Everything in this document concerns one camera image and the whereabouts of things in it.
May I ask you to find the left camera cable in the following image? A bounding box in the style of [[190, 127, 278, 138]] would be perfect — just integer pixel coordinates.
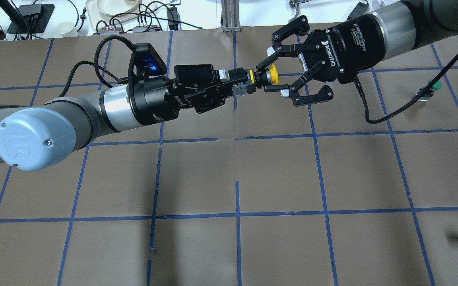
[[0, 35, 138, 114]]

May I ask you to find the green push button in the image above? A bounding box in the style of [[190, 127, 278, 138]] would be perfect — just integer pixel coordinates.
[[415, 79, 443, 102]]

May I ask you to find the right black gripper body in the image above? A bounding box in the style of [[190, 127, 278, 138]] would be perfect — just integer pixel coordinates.
[[300, 14, 384, 84]]

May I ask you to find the black power adapter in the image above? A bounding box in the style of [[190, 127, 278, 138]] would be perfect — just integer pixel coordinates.
[[167, 6, 180, 31]]

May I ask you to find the right camera cable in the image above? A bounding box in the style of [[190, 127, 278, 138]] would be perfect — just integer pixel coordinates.
[[354, 26, 458, 124]]

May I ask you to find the white paper cup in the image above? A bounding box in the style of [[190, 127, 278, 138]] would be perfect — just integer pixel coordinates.
[[56, 21, 78, 38]]

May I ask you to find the beige plate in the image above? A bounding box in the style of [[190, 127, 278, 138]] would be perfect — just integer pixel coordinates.
[[85, 0, 157, 16]]

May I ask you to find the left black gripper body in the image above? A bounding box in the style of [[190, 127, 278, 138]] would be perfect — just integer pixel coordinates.
[[128, 75, 192, 126]]

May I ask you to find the yellow push button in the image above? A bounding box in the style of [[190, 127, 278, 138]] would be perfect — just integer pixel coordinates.
[[229, 64, 280, 97]]

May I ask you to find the aluminium frame post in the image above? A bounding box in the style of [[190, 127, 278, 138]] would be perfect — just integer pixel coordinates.
[[221, 0, 241, 33]]

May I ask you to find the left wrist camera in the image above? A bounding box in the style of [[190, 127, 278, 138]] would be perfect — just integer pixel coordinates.
[[117, 43, 167, 85]]

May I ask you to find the black monitor stand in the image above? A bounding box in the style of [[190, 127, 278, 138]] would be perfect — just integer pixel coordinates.
[[0, 0, 56, 35]]

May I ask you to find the camera cable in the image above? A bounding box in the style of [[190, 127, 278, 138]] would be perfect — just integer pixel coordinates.
[[0, 35, 138, 114], [354, 26, 458, 124]]

